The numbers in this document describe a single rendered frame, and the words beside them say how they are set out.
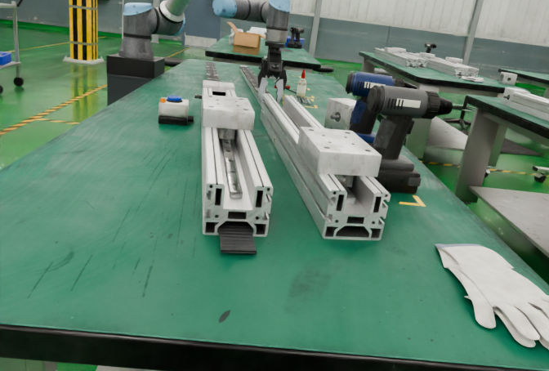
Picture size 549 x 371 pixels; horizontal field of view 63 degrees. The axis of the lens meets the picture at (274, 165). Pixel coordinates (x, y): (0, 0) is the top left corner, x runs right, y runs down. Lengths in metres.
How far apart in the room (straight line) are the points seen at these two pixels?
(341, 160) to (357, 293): 0.24
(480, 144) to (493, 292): 2.43
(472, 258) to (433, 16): 12.58
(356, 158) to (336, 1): 11.88
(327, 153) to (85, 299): 0.42
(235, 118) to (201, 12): 11.62
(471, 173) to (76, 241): 2.71
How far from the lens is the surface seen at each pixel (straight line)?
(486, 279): 0.70
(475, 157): 3.08
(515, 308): 0.66
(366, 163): 0.78
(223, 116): 0.96
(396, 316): 0.59
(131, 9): 2.09
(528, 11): 14.29
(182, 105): 1.28
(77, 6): 7.87
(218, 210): 0.68
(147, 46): 2.10
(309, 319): 0.55
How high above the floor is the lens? 1.11
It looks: 19 degrees down
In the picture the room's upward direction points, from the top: 7 degrees clockwise
